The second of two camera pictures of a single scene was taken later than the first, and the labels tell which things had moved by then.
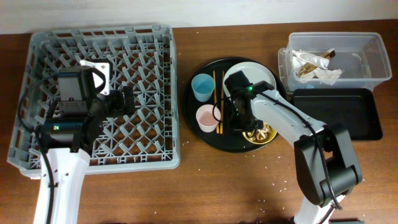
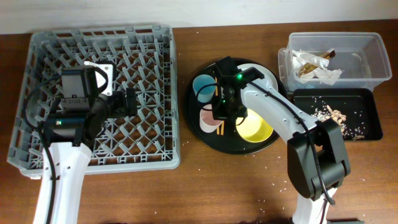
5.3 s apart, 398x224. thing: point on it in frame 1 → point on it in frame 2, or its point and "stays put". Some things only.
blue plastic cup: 203,84 stays put
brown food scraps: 260,134 → 323,114
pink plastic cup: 206,121 stays put
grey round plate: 255,72 stays put
